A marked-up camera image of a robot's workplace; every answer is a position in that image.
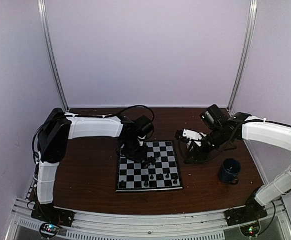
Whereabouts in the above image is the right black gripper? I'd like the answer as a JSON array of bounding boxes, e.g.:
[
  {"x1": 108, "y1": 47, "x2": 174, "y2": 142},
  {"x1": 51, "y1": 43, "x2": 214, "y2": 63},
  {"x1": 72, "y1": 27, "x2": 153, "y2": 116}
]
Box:
[{"x1": 184, "y1": 126, "x2": 227, "y2": 164}]

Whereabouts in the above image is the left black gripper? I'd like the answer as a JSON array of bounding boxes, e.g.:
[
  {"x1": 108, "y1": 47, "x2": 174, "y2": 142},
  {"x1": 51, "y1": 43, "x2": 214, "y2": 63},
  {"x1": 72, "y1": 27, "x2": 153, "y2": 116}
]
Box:
[{"x1": 121, "y1": 137, "x2": 149, "y2": 164}]

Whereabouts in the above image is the black grey chessboard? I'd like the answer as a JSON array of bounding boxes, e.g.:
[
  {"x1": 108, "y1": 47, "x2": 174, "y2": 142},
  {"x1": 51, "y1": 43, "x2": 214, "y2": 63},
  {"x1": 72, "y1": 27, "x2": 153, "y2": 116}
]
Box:
[{"x1": 115, "y1": 140, "x2": 184, "y2": 193}]

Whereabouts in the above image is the black chess king piece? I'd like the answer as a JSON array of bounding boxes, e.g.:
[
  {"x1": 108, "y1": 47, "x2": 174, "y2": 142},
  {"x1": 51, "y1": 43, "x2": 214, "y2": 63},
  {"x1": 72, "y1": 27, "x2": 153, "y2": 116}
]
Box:
[{"x1": 144, "y1": 179, "x2": 149, "y2": 188}]

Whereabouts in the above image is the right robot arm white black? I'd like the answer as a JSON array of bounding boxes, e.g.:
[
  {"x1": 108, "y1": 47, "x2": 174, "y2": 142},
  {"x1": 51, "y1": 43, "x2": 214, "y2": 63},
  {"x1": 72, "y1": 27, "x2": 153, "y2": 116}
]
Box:
[{"x1": 175, "y1": 104, "x2": 291, "y2": 221}]

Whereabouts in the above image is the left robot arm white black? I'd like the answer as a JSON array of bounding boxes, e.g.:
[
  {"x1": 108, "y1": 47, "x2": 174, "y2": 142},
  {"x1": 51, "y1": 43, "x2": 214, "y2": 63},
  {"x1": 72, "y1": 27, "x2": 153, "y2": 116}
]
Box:
[{"x1": 32, "y1": 108, "x2": 155, "y2": 222}]

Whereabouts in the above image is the pile of black chess pieces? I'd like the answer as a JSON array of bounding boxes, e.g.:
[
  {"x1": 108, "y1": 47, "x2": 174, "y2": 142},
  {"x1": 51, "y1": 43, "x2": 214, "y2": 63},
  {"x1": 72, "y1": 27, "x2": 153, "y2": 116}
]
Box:
[{"x1": 141, "y1": 156, "x2": 159, "y2": 169}]

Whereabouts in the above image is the dark blue mug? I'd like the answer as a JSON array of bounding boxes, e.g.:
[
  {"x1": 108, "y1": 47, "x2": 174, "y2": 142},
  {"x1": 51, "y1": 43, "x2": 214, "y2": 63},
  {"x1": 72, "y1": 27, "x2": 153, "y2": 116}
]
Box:
[{"x1": 218, "y1": 158, "x2": 242, "y2": 186}]

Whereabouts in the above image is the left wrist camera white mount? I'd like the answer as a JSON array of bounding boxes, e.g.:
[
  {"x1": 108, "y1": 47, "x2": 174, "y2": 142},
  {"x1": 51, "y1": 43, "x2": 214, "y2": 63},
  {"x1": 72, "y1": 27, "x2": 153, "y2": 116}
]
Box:
[{"x1": 137, "y1": 135, "x2": 148, "y2": 147}]

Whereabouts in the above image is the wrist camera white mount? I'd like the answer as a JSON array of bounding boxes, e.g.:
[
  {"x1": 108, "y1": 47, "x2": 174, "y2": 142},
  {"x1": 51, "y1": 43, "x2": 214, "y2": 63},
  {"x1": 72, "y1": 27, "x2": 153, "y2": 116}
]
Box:
[
  {"x1": 137, "y1": 135, "x2": 148, "y2": 147},
  {"x1": 175, "y1": 129, "x2": 207, "y2": 147}
]

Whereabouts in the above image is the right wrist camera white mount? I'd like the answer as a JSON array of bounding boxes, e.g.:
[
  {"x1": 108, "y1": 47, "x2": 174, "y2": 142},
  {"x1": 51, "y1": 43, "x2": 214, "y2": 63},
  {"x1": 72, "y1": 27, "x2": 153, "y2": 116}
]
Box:
[{"x1": 175, "y1": 129, "x2": 207, "y2": 147}]

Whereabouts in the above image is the aluminium front rail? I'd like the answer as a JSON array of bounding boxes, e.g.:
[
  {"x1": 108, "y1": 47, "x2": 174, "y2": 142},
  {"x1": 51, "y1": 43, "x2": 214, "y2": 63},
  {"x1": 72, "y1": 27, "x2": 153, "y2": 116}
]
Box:
[{"x1": 3, "y1": 197, "x2": 291, "y2": 240}]

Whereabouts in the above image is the left aluminium frame post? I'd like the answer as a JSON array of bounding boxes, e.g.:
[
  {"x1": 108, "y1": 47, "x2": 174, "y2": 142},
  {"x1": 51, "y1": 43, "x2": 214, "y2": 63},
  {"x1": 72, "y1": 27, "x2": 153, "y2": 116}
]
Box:
[{"x1": 37, "y1": 0, "x2": 70, "y2": 112}]

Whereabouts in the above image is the aluminium frame post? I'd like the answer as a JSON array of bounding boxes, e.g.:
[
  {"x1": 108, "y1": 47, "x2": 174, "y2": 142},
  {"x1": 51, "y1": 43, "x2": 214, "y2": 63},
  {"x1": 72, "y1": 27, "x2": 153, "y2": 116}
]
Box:
[
  {"x1": 37, "y1": 0, "x2": 70, "y2": 112},
  {"x1": 227, "y1": 0, "x2": 258, "y2": 115}
]

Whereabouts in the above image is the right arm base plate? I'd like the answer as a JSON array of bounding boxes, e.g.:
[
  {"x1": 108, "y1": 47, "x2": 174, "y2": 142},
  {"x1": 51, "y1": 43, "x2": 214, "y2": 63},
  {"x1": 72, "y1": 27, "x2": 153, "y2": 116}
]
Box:
[{"x1": 224, "y1": 206, "x2": 268, "y2": 227}]

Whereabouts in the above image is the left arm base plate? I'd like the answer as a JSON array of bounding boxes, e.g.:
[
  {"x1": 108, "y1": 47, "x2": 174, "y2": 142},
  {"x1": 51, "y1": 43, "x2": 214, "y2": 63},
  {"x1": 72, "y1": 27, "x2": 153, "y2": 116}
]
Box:
[{"x1": 31, "y1": 207, "x2": 75, "y2": 227}]

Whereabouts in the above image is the right aluminium frame post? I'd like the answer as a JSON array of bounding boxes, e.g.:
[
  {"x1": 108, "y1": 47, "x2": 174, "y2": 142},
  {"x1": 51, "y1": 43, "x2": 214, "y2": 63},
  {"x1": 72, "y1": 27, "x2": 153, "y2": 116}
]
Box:
[{"x1": 227, "y1": 0, "x2": 258, "y2": 115}]

